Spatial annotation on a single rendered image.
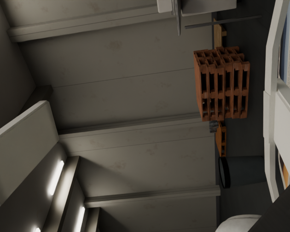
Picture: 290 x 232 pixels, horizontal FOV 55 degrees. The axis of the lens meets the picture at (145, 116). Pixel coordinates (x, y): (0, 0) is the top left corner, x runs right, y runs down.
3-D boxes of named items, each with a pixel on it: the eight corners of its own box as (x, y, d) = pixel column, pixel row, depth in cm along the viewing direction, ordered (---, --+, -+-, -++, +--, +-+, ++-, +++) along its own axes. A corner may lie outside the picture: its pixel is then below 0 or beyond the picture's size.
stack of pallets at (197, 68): (237, 43, 500) (192, 49, 508) (250, 60, 435) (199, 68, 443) (235, 95, 562) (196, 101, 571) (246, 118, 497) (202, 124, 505)
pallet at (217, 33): (218, 15, 632) (213, 16, 633) (227, 26, 563) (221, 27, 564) (219, 64, 699) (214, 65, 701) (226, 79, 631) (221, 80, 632)
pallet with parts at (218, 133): (219, 109, 774) (208, 111, 777) (226, 127, 709) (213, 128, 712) (220, 141, 838) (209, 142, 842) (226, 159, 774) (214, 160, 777)
